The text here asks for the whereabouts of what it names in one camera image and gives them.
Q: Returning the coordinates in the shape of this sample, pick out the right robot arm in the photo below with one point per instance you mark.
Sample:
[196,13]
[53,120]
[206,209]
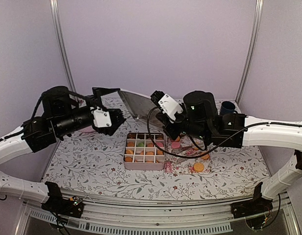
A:
[198,117]

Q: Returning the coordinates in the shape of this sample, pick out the metal divided cookie tin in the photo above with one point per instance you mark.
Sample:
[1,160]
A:
[150,157]

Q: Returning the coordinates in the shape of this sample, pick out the dark blue mug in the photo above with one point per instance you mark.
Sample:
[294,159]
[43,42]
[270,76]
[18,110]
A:
[227,107]

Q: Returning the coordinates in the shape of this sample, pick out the pink plate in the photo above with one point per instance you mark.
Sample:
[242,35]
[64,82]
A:
[87,130]

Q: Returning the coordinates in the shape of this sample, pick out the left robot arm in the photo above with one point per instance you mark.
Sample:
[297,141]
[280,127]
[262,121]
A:
[58,112]

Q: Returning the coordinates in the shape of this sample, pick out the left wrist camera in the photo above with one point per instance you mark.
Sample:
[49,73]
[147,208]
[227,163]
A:
[101,118]

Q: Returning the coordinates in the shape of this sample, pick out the floral cookie tray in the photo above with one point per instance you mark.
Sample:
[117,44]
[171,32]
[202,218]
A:
[181,165]

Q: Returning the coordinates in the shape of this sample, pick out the metal tin lid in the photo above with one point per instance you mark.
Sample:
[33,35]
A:
[137,104]

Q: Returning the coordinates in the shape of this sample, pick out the metal tongs white handle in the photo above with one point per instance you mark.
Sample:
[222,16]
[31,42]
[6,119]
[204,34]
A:
[186,151]

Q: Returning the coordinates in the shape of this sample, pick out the front aluminium rail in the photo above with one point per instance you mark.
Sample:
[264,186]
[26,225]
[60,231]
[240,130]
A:
[104,215]

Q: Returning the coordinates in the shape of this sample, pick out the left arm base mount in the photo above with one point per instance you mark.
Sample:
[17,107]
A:
[58,205]

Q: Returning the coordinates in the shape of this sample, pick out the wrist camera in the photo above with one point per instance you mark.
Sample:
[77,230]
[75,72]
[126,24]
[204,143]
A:
[167,104]
[101,118]

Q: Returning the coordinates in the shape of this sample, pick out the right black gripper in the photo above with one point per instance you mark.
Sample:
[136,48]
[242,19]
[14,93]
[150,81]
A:
[164,119]

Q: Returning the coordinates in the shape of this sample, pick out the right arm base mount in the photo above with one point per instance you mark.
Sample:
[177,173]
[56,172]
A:
[258,209]

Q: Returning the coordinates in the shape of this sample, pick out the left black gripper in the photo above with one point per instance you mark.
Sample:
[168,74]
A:
[115,124]

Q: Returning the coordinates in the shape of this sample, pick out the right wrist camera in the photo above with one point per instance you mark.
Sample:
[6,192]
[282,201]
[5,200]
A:
[167,104]

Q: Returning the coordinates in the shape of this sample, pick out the floral tablecloth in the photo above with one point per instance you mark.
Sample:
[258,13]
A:
[93,163]

